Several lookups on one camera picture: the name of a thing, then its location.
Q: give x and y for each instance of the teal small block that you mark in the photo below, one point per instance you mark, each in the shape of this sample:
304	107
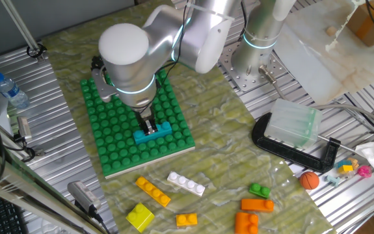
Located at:
342	162

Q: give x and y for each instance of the gray camera with label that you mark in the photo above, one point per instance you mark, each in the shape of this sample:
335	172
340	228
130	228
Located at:
83	195

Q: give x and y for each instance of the amber four-stud brick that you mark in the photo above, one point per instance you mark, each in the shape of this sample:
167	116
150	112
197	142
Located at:
152	191

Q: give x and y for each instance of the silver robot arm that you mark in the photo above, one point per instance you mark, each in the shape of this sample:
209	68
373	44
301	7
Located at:
125	48

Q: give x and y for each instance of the green two-stud brick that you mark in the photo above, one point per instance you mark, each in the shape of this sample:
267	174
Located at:
259	191

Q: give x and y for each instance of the white marble pattern sheet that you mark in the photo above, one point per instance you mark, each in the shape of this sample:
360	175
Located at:
320	65

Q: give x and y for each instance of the tan small block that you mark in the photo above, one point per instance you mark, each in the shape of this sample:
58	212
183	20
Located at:
354	162

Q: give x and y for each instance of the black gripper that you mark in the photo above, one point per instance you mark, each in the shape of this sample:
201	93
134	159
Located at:
144	113

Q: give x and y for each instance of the light blue small toy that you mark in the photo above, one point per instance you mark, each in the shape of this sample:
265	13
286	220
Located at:
332	180

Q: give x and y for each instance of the green marble pattern mat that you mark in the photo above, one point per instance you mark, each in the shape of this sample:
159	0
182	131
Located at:
222	156

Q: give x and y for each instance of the pink small toy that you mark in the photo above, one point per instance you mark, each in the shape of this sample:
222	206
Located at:
365	171

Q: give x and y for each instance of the white four-stud brick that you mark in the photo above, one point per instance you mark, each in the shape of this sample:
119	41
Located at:
186	184

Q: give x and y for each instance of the yellow small block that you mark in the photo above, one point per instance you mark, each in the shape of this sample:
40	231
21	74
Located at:
345	169

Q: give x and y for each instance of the small gray camera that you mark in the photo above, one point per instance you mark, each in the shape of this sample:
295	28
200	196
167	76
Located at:
24	128

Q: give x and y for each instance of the teal four-stud brick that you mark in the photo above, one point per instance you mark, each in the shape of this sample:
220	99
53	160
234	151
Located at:
162	132

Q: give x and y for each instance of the translucent plastic box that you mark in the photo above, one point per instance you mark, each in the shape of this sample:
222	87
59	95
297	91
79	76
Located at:
292	123

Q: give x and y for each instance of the gray wrist camera bracket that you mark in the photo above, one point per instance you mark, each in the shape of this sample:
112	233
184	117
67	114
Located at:
100	86

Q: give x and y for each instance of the small basketball toy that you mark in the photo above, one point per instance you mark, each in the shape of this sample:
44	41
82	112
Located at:
309	180

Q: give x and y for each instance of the lime yellow square brick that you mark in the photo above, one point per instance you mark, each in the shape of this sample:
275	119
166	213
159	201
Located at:
140	218

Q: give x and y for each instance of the metal tripod pole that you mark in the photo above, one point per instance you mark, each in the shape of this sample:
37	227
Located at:
21	27

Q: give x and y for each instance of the small wooden cube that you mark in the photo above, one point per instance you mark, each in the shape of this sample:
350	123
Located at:
331	31

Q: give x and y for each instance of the aluminium arm base plate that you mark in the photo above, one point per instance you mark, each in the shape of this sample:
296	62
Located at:
238	78

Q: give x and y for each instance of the orange long brick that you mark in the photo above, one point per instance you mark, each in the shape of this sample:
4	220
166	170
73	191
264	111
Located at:
256	205

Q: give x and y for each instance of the brown cardboard box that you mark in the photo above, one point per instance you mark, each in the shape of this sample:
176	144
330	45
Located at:
364	27

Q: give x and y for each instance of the orange square brick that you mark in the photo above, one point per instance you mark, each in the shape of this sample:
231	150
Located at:
246	224

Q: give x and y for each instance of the amber two-stud brick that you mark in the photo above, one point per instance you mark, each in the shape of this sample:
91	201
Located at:
186	220

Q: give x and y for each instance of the metal frame bar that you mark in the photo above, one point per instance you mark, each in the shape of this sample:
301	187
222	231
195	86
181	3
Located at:
27	188

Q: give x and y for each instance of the clear water bottle blue cap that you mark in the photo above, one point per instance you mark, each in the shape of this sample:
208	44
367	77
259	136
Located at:
11	91

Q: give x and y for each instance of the green studded baseplate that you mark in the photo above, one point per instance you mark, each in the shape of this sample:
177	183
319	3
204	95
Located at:
115	146

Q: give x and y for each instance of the black C-clamp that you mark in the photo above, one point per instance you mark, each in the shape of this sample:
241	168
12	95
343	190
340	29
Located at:
290	156

